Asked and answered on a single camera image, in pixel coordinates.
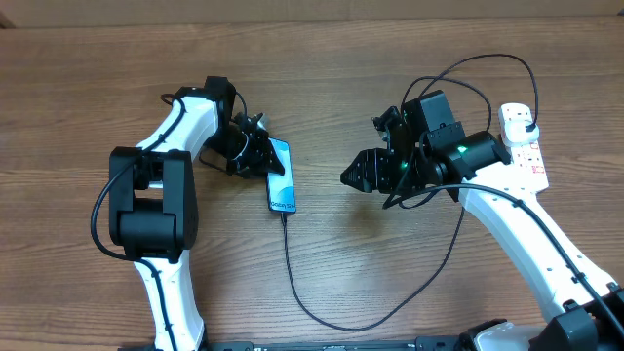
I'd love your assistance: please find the white charger plug adapter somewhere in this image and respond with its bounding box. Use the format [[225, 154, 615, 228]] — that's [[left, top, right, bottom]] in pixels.
[[502, 121, 540, 147]]

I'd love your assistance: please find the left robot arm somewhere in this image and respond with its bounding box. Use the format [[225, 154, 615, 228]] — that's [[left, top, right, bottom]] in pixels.
[[102, 76, 286, 350]]

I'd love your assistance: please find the cardboard backdrop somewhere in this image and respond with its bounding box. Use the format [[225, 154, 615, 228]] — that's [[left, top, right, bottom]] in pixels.
[[1, 0, 623, 28]]

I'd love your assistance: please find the black USB charging cable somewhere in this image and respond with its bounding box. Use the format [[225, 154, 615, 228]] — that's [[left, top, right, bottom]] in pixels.
[[280, 54, 540, 333]]

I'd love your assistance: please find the blue Galaxy smartphone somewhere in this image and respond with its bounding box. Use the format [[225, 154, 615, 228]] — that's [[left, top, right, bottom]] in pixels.
[[267, 138, 296, 214]]

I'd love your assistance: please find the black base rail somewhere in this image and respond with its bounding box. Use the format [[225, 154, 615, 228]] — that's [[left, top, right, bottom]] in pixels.
[[116, 319, 552, 351]]

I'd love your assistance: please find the white power strip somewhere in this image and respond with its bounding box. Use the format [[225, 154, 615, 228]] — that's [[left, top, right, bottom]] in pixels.
[[498, 102, 549, 193]]

